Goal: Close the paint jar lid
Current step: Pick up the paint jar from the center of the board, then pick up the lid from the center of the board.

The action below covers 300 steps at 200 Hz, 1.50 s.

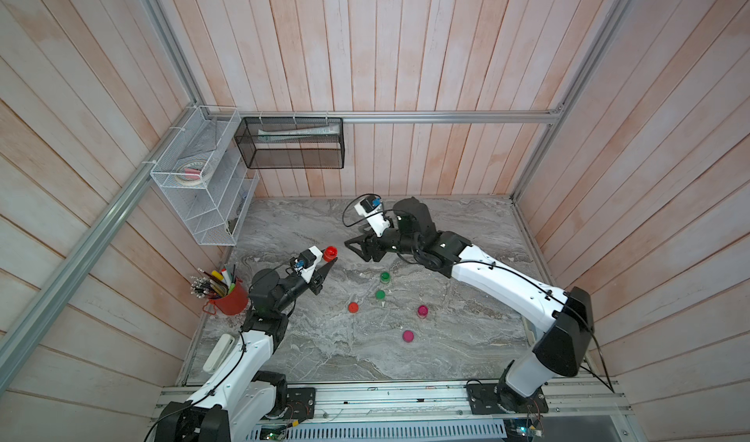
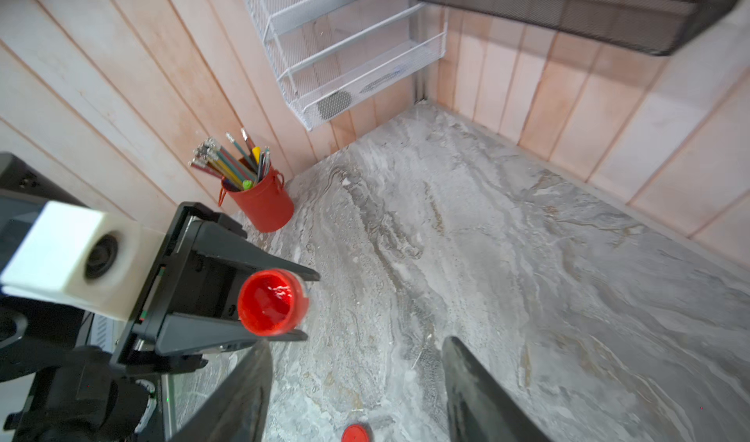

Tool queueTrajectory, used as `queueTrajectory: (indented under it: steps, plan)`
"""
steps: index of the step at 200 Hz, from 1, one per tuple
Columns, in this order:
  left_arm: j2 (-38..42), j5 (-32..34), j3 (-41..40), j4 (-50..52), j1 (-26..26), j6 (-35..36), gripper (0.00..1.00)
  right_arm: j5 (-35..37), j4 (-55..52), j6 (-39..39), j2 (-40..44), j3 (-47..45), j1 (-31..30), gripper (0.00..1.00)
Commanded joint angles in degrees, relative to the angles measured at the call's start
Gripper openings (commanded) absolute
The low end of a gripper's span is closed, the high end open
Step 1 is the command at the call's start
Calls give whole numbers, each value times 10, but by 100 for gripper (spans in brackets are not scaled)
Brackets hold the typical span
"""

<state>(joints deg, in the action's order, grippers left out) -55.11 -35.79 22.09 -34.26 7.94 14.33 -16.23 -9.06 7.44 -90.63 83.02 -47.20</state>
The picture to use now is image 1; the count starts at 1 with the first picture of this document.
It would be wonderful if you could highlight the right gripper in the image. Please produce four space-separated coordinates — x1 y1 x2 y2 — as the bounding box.
345 223 424 265

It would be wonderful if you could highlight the red paint jar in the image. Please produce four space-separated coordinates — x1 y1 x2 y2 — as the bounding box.
323 246 338 262

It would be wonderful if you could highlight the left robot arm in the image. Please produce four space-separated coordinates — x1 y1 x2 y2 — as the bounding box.
145 256 337 441

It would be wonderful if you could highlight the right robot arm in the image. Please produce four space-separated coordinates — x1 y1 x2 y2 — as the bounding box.
345 193 595 399

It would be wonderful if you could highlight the red pencil cup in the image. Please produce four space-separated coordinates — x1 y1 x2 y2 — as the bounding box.
202 284 249 316

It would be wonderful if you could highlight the bundle of pencils and pens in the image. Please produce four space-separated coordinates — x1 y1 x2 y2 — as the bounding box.
191 268 236 301

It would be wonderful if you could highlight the tape roll on shelf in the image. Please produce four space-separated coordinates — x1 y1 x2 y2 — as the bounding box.
174 160 212 187

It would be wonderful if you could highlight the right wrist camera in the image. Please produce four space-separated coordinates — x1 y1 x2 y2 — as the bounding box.
355 194 392 237

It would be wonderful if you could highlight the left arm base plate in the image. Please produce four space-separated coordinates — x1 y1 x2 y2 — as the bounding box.
264 387 316 422

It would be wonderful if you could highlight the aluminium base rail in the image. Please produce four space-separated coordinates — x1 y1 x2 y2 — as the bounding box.
153 376 634 428

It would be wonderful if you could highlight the black mesh wall basket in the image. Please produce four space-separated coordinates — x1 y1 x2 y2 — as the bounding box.
234 116 346 170

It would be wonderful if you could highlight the white wire shelf rack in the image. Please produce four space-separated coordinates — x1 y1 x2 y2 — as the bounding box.
150 106 258 247

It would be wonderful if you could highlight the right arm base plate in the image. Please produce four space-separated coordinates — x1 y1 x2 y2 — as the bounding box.
465 379 549 417

